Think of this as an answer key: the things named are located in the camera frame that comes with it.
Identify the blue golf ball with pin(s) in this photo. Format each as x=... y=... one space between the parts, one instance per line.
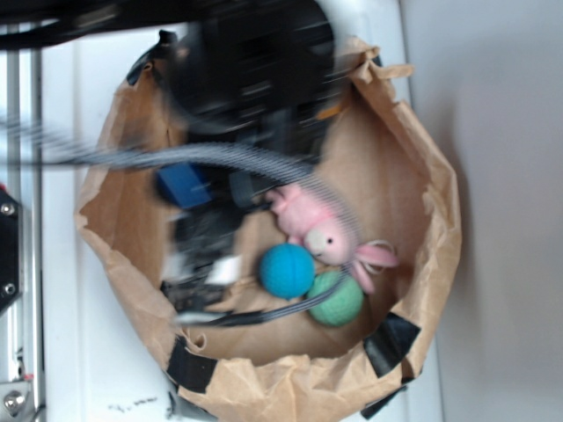
x=287 y=271

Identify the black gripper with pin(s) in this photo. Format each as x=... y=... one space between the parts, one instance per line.
x=198 y=228

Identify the aluminium frame rail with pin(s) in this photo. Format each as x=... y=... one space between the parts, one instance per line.
x=23 y=380

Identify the pink plush bunny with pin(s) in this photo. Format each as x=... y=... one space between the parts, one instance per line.
x=328 y=231

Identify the brown paper bag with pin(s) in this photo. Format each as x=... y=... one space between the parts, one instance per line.
x=381 y=159

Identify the white plastic bin lid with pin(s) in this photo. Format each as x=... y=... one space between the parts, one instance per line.
x=96 y=367

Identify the green golf ball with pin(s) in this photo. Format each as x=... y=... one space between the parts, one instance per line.
x=340 y=308

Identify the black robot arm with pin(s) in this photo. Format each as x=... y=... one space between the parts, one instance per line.
x=249 y=79

